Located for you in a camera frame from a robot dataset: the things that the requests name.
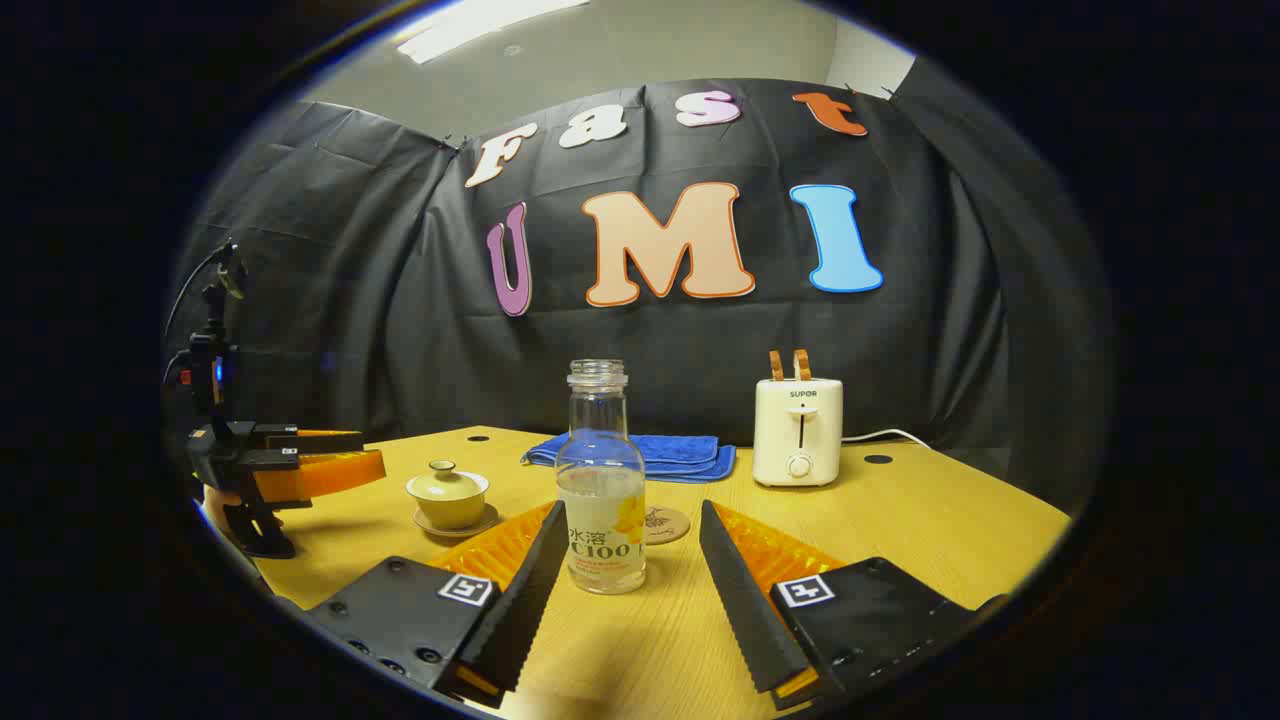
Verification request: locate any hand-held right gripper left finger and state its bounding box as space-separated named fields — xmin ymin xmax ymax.
xmin=305 ymin=500 xmax=571 ymax=709

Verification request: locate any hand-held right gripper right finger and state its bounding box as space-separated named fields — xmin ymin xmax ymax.
xmin=698 ymin=500 xmax=1011 ymax=712

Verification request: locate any round wooden coaster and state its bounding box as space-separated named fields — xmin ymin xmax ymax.
xmin=640 ymin=505 xmax=692 ymax=546

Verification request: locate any cream teacup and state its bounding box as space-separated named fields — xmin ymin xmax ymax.
xmin=408 ymin=486 xmax=489 ymax=531

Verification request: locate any cream teacup lid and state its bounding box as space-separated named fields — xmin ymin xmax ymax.
xmin=405 ymin=460 xmax=491 ymax=502

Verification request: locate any clear glass water bottle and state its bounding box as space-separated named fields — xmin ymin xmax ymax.
xmin=555 ymin=360 xmax=648 ymax=596

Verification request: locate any cream saucer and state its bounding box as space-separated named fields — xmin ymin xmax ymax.
xmin=413 ymin=503 xmax=501 ymax=539

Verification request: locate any black backdrop cloth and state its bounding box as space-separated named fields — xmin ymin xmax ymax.
xmin=165 ymin=55 xmax=1113 ymax=513

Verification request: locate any blue folded towel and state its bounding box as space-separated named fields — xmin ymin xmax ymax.
xmin=521 ymin=433 xmax=738 ymax=485

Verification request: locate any white toaster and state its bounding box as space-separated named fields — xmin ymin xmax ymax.
xmin=752 ymin=377 xmax=844 ymax=489

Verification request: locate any ceiling light panel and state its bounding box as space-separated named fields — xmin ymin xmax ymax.
xmin=395 ymin=0 xmax=591 ymax=66

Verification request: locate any black cable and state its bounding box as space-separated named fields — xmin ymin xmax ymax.
xmin=163 ymin=240 xmax=233 ymax=346

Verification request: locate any white power cable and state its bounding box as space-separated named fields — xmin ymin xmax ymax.
xmin=842 ymin=428 xmax=933 ymax=451

